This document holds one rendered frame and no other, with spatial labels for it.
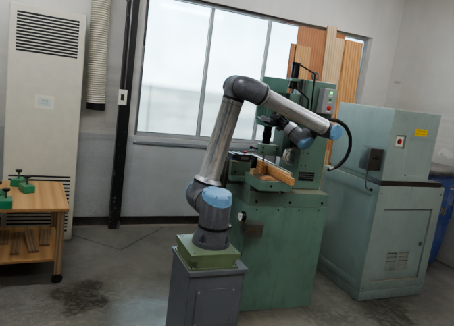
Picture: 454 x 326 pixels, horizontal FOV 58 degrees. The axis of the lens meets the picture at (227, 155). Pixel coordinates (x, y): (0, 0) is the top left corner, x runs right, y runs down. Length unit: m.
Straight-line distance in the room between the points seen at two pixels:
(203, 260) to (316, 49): 2.93
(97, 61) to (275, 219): 1.91
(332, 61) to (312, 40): 0.31
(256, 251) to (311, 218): 0.42
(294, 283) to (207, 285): 1.00
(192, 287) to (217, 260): 0.17
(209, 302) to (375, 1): 3.82
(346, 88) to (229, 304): 3.03
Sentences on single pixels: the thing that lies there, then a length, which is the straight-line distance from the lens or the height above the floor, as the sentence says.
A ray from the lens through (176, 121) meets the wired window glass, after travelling 3.94.
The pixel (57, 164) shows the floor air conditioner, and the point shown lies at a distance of 3.47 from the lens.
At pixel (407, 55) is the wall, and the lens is 5.04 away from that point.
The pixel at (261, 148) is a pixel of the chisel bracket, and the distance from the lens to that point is 2.66.
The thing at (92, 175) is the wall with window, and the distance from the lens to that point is 3.82.
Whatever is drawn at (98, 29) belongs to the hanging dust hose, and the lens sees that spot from 3.53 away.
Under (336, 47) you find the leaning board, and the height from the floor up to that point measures 1.96.
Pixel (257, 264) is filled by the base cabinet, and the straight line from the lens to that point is 2.70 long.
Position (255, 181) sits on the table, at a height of 0.88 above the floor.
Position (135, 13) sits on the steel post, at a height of 1.91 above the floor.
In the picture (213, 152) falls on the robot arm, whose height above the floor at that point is 1.07.
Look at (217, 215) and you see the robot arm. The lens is 1.97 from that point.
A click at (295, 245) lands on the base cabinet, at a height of 0.45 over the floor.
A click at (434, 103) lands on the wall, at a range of 4.68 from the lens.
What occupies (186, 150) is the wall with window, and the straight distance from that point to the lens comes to 3.94.
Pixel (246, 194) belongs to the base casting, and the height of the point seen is 0.77.
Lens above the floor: 1.40
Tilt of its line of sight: 9 degrees down
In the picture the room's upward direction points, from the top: 8 degrees clockwise
